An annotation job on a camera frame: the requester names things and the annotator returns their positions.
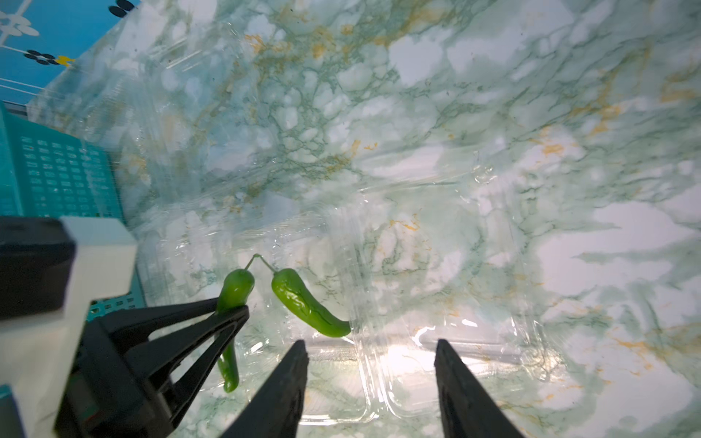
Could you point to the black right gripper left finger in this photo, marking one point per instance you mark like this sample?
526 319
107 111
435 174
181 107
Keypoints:
276 409

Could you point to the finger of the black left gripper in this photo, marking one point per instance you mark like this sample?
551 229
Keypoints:
176 360
133 327

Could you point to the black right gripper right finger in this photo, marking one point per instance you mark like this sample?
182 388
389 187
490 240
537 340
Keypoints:
466 408

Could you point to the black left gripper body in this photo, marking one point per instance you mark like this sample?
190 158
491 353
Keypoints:
103 396

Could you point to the clear clamshell with peppers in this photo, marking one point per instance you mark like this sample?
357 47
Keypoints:
371 289

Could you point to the teal plastic basket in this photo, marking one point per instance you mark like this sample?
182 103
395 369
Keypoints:
46 175

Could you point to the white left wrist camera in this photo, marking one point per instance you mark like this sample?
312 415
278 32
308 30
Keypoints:
37 352

